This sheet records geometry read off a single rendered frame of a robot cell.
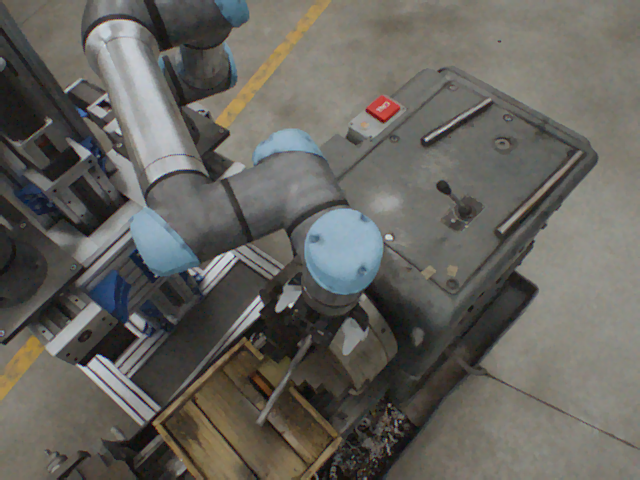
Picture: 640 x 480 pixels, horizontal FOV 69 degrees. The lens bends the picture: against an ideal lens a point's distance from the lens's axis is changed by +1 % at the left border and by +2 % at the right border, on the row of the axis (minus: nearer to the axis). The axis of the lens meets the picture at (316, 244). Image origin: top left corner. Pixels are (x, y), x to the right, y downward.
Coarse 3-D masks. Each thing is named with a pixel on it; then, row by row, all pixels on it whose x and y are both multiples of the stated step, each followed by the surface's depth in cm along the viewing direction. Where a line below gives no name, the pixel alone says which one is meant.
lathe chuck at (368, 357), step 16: (288, 272) 98; (272, 288) 98; (336, 336) 89; (368, 336) 91; (320, 352) 98; (336, 352) 88; (352, 352) 90; (368, 352) 92; (384, 352) 95; (336, 368) 97; (352, 368) 90; (368, 368) 93
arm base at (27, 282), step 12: (12, 240) 101; (12, 252) 97; (24, 252) 101; (36, 252) 105; (12, 264) 97; (24, 264) 100; (36, 264) 104; (0, 276) 96; (12, 276) 98; (24, 276) 100; (36, 276) 102; (0, 288) 98; (12, 288) 99; (24, 288) 101; (36, 288) 103; (0, 300) 101; (12, 300) 100
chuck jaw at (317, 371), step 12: (312, 360) 99; (324, 360) 98; (300, 372) 97; (312, 372) 97; (324, 372) 97; (336, 372) 97; (300, 384) 96; (312, 384) 96; (324, 384) 96; (336, 384) 95; (348, 384) 95; (336, 396) 95
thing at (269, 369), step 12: (264, 360) 98; (288, 360) 98; (252, 372) 98; (264, 372) 96; (276, 372) 96; (252, 384) 100; (264, 384) 95; (276, 384) 96; (288, 384) 97; (264, 396) 95
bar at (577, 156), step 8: (576, 152) 100; (568, 160) 99; (576, 160) 99; (560, 168) 98; (568, 168) 98; (552, 176) 97; (560, 176) 97; (544, 184) 96; (552, 184) 96; (536, 192) 95; (544, 192) 95; (528, 200) 94; (536, 200) 95; (520, 208) 94; (528, 208) 94; (512, 216) 93; (520, 216) 93; (504, 224) 92; (512, 224) 92; (496, 232) 93; (504, 232) 92
